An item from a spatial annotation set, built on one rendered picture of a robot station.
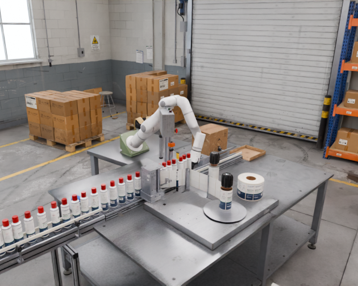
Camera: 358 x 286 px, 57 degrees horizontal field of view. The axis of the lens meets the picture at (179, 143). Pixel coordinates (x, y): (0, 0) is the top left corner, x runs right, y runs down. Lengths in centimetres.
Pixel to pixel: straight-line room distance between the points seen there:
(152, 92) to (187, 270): 492
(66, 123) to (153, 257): 416
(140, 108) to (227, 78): 199
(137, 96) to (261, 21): 284
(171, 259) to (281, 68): 533
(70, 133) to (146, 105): 166
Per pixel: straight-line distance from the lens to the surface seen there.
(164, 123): 262
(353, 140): 613
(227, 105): 741
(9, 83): 789
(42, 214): 221
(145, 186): 249
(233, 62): 722
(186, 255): 211
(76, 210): 231
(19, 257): 224
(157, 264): 204
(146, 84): 662
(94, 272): 298
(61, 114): 594
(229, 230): 226
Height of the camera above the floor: 214
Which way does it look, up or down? 20 degrees down
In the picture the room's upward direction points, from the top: 1 degrees clockwise
